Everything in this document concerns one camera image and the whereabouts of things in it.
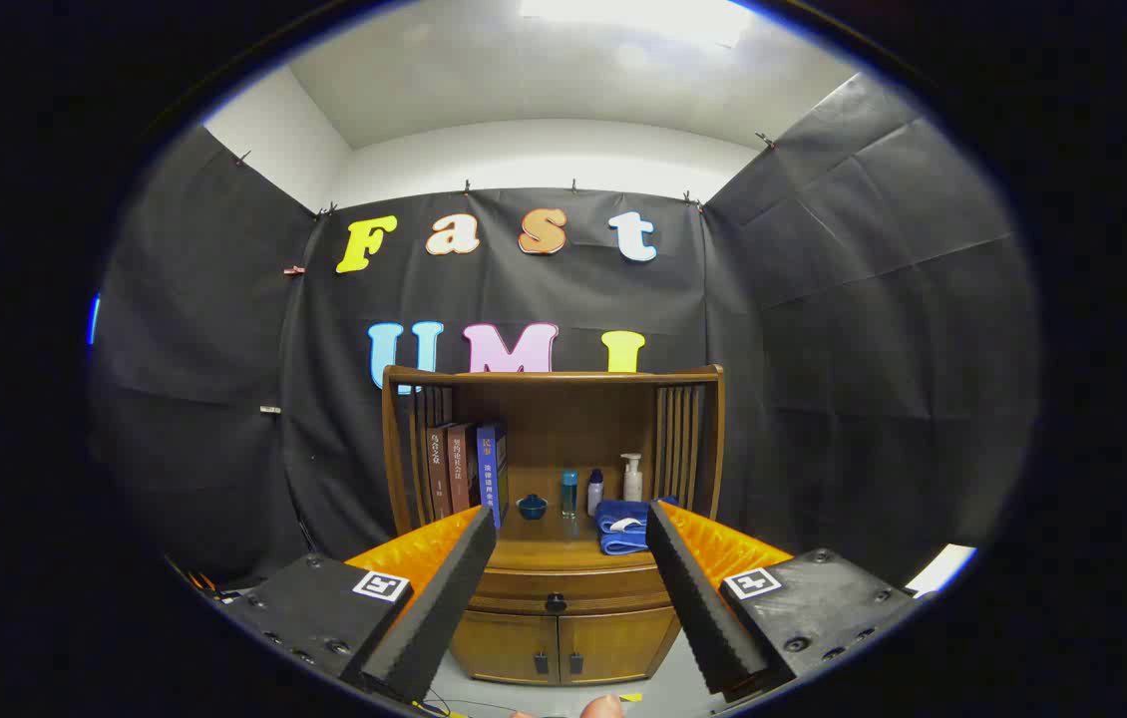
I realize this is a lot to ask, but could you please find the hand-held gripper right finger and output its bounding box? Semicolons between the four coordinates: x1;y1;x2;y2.
645;500;924;697

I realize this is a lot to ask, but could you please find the wooden cabinet door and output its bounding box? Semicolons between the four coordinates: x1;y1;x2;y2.
558;606;679;685
451;610;561;686

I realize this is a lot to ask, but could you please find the wooden drawer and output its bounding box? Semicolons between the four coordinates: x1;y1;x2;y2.
472;568;674;614

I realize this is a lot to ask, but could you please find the blue book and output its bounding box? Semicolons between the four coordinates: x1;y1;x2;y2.
476;424;510;530

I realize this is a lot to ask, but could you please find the wooden countertop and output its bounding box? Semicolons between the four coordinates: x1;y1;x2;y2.
484;512;659;571

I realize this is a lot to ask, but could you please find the reddish brown book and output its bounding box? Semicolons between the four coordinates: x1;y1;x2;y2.
446;421;481;515

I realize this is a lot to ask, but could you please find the blue folded towel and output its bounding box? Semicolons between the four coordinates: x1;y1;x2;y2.
594;496;680;556

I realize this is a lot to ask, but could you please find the dark brown book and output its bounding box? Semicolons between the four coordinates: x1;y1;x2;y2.
424;424;455;522

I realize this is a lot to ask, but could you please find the wooden cabinet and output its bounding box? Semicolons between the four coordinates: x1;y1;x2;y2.
382;364;726;687

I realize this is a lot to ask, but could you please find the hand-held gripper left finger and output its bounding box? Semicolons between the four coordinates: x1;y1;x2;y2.
224;504;498;705

